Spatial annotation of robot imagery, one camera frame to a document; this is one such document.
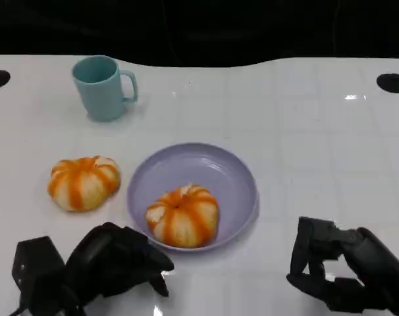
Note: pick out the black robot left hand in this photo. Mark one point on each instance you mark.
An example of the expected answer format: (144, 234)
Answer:
(114, 260)

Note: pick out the pale green mug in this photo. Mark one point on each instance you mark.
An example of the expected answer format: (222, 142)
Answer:
(99, 95)

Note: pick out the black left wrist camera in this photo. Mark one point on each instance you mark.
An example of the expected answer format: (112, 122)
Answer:
(36, 266)

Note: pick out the lilac plate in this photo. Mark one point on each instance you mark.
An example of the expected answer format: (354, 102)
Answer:
(199, 168)

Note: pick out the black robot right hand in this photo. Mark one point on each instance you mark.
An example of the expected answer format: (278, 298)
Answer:
(370, 263)

